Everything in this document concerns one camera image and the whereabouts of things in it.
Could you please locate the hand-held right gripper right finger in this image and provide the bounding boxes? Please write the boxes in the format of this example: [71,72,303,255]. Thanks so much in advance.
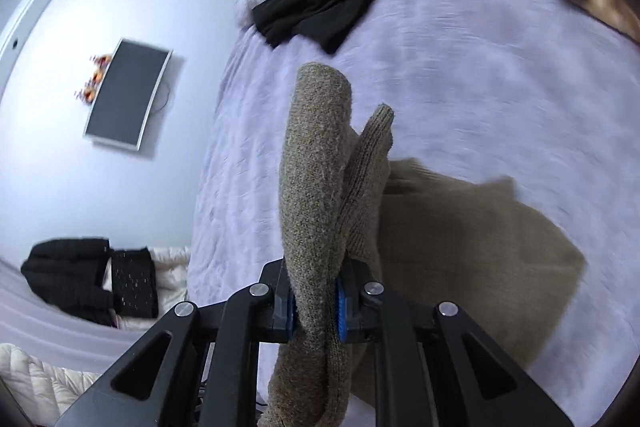
[334,259,576,427]

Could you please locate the thin screen cable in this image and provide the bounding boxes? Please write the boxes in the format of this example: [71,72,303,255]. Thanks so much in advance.
[156,79,174,114]

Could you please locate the black speckled garment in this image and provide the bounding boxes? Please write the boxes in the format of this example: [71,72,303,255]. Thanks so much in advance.
[109,247,160,320]

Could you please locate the lavender bed blanket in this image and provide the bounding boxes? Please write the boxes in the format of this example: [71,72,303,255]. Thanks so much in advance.
[187,0,640,427]

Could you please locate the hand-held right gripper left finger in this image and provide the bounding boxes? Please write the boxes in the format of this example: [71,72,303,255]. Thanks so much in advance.
[54,258,298,427]

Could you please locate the black jacket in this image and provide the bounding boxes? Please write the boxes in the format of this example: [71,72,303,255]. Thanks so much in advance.
[20,237,117,327]

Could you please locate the wall-mounted flat screen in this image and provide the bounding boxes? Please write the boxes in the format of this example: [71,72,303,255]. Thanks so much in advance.
[82,38,174,152]

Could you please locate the beige knit sweater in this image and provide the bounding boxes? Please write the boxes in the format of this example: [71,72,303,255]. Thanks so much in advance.
[257,62,588,427]

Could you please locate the white quilted cloth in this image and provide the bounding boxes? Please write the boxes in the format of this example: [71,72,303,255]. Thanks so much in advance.
[101,246,194,329]
[0,342,107,427]

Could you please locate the colourful wall decoration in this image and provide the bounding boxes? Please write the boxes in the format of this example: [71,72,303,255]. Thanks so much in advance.
[74,53,112,108]

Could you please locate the lavender sheet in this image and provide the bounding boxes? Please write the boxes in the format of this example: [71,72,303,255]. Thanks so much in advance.
[0,257,192,362]

